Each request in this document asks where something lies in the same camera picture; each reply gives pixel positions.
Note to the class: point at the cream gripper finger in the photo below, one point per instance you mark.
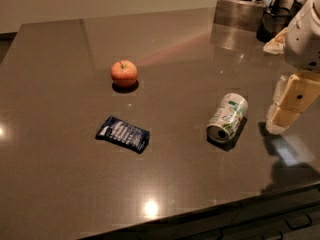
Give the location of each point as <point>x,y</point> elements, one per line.
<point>302,89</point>
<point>280,89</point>

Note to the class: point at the white green 7up can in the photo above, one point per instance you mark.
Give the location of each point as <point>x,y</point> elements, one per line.
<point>222,127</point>

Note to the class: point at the black mesh cup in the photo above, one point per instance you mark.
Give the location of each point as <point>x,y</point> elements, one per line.
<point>273,20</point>

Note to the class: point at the steel snack dispenser base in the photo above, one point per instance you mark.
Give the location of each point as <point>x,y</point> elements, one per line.
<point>244,15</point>

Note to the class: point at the red apple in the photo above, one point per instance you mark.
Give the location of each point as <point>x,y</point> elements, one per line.
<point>124,73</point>

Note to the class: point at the dark blue snack packet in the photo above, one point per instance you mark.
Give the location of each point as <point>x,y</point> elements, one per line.
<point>121,133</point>

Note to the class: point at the dark drawer handle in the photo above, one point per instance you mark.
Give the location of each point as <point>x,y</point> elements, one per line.
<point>299,222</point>

